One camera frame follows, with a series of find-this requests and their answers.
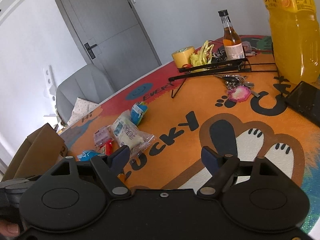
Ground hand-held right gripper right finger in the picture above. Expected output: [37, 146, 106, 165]
[197, 146, 283, 199]

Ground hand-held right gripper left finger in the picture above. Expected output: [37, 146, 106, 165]
[49, 146, 132, 200]

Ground small red candy packet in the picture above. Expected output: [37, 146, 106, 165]
[99, 141, 115, 156]

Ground white bread packet blue print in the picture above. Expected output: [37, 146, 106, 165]
[110, 112, 155, 160]

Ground light blue snack packet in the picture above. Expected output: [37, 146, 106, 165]
[76, 149, 102, 162]

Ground small blue cup snack packet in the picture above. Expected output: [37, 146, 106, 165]
[130, 101, 149, 126]

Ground brown cardboard box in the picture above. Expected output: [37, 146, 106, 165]
[4, 123, 68, 181]

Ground person's left hand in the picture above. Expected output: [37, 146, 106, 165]
[0, 220, 21, 237]

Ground printed cartoon table mat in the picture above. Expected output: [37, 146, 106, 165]
[59, 34, 320, 233]

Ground dotted white cushion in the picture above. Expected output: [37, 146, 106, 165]
[67, 97, 99, 127]

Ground grey chair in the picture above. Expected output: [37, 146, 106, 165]
[56, 63, 116, 126]

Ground white perforated board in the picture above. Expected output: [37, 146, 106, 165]
[42, 65, 60, 121]

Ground yellow plastic bag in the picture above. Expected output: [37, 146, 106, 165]
[190, 40, 216, 67]

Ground yellow tape roll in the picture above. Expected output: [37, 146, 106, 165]
[171, 46, 196, 68]

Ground black phone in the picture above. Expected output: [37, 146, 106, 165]
[283, 80, 320, 128]

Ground small glass bottle amber liquid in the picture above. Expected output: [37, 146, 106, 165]
[218, 9, 246, 61]

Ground grey door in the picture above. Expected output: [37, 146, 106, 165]
[53, 0, 162, 67]

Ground large orange juice bottle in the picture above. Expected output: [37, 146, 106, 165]
[257, 0, 320, 85]

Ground keys with pink keychain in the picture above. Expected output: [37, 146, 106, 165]
[216, 74, 261, 103]

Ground black wire stand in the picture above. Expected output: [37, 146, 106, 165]
[168, 57, 279, 99]

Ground black door handle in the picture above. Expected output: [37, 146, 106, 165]
[84, 42, 98, 59]

